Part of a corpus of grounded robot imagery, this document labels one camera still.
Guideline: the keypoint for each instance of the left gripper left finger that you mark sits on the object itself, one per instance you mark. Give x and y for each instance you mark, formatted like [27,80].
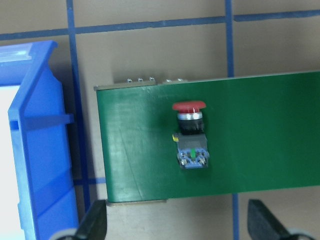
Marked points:
[94,225]

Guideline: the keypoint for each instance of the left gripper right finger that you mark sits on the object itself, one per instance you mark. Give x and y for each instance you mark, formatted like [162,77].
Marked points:
[262,224]

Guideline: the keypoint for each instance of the red mushroom push button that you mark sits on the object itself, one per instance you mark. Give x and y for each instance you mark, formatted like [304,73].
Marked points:
[191,141]

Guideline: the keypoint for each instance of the white foam in left bin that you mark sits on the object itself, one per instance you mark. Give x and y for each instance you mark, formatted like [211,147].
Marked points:
[10,228]

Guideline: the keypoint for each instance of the green conveyor belt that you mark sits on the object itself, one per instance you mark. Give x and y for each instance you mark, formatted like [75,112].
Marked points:
[263,133]

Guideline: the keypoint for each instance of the left blue plastic bin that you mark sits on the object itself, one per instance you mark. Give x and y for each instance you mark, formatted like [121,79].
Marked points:
[38,128]

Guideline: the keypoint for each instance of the clear bin label holder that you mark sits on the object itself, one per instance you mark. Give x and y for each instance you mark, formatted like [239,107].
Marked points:
[17,54]

